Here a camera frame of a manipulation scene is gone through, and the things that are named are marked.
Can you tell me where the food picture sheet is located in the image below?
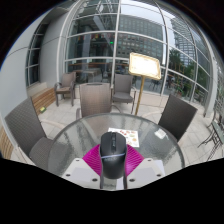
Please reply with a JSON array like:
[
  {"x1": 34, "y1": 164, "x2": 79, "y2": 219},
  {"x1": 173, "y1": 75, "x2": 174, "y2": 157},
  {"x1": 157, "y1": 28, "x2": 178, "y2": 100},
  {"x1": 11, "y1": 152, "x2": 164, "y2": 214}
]
[{"x1": 107, "y1": 127, "x2": 141, "y2": 148}]

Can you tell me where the green metal outdoor table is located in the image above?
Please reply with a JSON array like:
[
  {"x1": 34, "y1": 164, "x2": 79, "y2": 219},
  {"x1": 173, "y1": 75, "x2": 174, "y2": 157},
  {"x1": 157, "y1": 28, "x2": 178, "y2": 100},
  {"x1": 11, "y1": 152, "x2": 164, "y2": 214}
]
[{"x1": 197, "y1": 112, "x2": 224, "y2": 162}]

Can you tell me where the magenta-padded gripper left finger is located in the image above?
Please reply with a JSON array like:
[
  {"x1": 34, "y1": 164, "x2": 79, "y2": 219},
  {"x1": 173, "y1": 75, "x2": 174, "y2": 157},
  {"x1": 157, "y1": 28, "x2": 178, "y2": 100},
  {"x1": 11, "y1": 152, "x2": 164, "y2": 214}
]
[{"x1": 61, "y1": 143, "x2": 103, "y2": 190}]

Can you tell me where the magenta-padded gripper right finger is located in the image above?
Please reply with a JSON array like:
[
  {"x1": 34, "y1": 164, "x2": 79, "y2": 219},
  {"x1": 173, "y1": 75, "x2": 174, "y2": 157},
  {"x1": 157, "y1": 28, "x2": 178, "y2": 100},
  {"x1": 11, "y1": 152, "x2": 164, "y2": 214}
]
[{"x1": 123, "y1": 144, "x2": 167, "y2": 191}]

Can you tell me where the black computer mouse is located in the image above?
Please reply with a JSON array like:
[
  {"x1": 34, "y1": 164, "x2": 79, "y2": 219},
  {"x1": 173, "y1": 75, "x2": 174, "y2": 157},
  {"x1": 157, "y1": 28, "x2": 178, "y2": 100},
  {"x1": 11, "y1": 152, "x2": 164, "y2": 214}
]
[{"x1": 99, "y1": 131, "x2": 128, "y2": 181}]

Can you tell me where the wooden slat bench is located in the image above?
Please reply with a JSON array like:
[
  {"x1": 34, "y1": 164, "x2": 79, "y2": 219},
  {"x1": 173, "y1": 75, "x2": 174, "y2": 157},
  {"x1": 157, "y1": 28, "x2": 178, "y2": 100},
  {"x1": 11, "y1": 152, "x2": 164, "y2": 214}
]
[
  {"x1": 31, "y1": 87, "x2": 57, "y2": 116},
  {"x1": 0, "y1": 125, "x2": 15, "y2": 160}
]

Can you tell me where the gold menu sign stand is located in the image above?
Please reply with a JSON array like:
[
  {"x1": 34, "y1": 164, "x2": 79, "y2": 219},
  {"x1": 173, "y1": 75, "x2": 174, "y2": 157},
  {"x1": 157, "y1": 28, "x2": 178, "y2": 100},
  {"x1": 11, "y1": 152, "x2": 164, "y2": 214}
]
[{"x1": 127, "y1": 51, "x2": 163, "y2": 117}]

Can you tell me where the brown wicker chair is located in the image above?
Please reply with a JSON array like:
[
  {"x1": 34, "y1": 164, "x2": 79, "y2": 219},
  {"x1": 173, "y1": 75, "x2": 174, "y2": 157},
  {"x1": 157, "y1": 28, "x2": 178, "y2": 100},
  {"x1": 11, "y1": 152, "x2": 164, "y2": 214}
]
[
  {"x1": 4, "y1": 96, "x2": 56, "y2": 167},
  {"x1": 157, "y1": 93, "x2": 199, "y2": 143},
  {"x1": 111, "y1": 72, "x2": 137, "y2": 115},
  {"x1": 75, "y1": 82, "x2": 122, "y2": 120},
  {"x1": 53, "y1": 71, "x2": 77, "y2": 108}
]

